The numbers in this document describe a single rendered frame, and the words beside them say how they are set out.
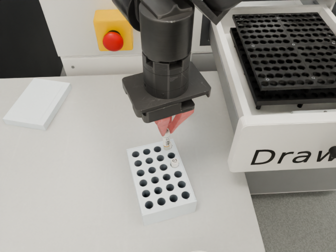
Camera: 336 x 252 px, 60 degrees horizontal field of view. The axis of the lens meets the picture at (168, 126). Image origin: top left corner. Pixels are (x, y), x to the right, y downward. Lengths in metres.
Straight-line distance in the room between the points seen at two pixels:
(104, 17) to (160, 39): 0.32
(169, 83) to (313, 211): 1.20
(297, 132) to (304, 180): 0.91
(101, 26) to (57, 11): 0.10
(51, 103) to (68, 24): 0.17
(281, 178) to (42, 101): 0.93
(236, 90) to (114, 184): 0.25
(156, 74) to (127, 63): 0.38
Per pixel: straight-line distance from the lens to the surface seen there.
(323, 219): 1.46
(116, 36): 0.59
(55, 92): 0.67
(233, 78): 0.49
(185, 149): 0.55
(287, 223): 1.39
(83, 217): 0.50
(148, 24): 0.30
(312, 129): 0.42
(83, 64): 0.73
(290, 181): 1.29
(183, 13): 0.31
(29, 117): 0.64
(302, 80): 0.51
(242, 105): 0.45
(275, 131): 0.40
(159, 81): 0.34
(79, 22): 0.67
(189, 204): 0.45
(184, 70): 0.34
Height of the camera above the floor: 1.20
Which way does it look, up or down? 49 degrees down
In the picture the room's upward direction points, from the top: straight up
